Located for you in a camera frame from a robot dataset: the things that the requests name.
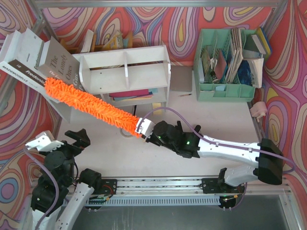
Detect grey Lonely Ones book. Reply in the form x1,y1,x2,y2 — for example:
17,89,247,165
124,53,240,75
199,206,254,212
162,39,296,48
37,37,84,91

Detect stack of coloured paper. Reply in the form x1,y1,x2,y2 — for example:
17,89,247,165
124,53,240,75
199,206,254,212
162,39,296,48
108,88,158,102

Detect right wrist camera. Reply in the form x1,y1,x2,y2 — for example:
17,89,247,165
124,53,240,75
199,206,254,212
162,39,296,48
135,118,155,139

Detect masking tape roll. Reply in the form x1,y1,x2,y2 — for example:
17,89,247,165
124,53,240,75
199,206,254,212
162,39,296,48
119,129,133,138

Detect black binder clip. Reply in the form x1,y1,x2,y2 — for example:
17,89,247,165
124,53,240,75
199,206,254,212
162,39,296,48
175,121,183,132

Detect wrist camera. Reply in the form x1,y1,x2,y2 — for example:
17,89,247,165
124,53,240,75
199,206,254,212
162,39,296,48
25,130,64,152
135,118,155,139

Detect orange wooden book rack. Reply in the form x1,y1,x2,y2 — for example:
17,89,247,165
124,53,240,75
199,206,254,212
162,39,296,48
59,29,134,54

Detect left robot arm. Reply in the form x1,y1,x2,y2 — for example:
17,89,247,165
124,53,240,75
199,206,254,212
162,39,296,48
24,129,102,230

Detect brown white Fredonia book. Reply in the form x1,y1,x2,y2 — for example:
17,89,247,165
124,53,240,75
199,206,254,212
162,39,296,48
0,28,59,103

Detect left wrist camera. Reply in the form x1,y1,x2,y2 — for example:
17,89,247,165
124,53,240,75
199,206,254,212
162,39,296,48
25,130,64,152

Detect books in green organizer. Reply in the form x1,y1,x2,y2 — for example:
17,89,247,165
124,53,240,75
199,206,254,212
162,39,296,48
195,27,272,88

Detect pink pig figurine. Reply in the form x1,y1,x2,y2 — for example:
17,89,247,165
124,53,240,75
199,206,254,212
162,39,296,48
250,102,267,122

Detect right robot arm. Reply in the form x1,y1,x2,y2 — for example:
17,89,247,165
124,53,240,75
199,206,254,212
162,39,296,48
135,119,283,189

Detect orange microfiber duster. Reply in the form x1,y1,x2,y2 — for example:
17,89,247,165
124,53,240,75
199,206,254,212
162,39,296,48
44,78,141,138

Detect mint green desk organizer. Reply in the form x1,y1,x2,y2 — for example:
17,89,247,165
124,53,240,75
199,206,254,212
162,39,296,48
193,27,264,102

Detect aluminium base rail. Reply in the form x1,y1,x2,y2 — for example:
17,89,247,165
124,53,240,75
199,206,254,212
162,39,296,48
99,176,245,195

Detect yellow sticky note pad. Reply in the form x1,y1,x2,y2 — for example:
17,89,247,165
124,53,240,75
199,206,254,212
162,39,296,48
152,103,161,109

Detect white small bookshelf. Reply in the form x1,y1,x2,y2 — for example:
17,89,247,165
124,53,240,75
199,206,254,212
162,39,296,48
74,45,171,107

